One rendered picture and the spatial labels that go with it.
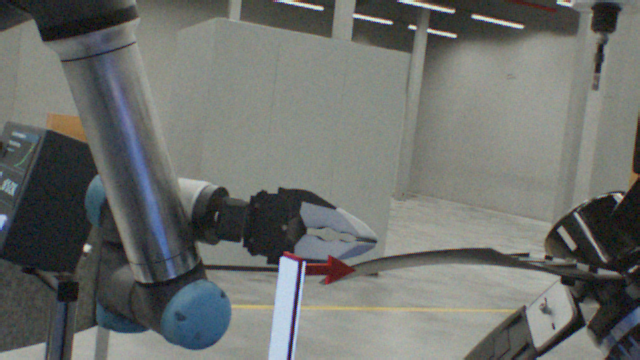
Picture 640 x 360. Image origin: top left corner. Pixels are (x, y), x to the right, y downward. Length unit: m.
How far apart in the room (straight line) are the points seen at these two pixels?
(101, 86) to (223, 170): 6.00
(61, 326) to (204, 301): 0.32
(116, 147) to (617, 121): 6.30
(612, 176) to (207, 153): 3.53
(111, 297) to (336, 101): 6.27
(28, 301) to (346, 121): 5.10
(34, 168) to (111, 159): 0.34
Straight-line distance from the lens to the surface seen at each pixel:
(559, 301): 0.92
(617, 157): 6.89
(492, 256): 0.60
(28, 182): 1.09
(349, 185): 7.22
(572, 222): 0.87
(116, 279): 0.92
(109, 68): 0.74
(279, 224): 0.83
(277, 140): 6.88
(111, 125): 0.75
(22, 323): 2.45
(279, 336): 0.59
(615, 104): 6.92
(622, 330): 0.83
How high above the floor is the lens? 1.28
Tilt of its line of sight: 3 degrees down
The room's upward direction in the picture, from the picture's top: 7 degrees clockwise
